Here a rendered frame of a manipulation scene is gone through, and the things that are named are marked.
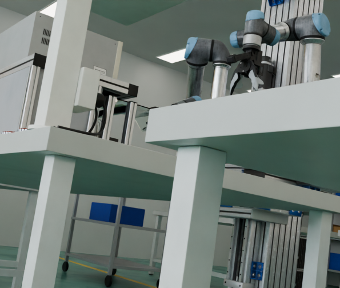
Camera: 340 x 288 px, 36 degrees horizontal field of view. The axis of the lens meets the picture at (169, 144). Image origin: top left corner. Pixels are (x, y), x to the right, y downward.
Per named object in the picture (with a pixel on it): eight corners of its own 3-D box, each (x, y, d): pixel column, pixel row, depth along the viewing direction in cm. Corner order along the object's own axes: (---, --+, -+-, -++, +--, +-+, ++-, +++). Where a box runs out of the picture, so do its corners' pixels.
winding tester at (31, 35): (69, 100, 252) (76, 59, 256) (115, 88, 217) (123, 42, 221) (-10, 78, 230) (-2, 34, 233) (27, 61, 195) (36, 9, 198)
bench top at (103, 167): (53, 192, 338) (55, 184, 339) (349, 215, 161) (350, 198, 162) (-120, 163, 280) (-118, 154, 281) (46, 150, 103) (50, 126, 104)
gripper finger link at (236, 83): (238, 98, 219) (250, 79, 216) (228, 94, 216) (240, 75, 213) (235, 95, 221) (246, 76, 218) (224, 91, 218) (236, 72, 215)
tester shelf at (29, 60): (63, 112, 262) (64, 103, 263) (137, 97, 207) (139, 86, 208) (-25, 89, 237) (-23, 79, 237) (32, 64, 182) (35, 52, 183)
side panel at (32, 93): (84, 170, 196) (98, 87, 201) (88, 170, 193) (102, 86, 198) (12, 155, 179) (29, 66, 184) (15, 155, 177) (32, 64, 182)
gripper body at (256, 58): (263, 78, 213) (266, 50, 215) (248, 71, 208) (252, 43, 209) (249, 80, 219) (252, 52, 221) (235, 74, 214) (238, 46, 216)
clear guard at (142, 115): (142, 132, 247) (144, 119, 248) (172, 128, 228) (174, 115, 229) (81, 115, 228) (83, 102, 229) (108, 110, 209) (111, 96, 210)
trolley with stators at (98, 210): (111, 274, 558) (126, 180, 573) (167, 291, 476) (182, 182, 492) (60, 270, 523) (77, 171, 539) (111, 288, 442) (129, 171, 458)
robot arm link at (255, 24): (270, 15, 217) (258, 7, 212) (266, 40, 216) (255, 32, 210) (254, 18, 223) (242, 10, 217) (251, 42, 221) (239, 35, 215)
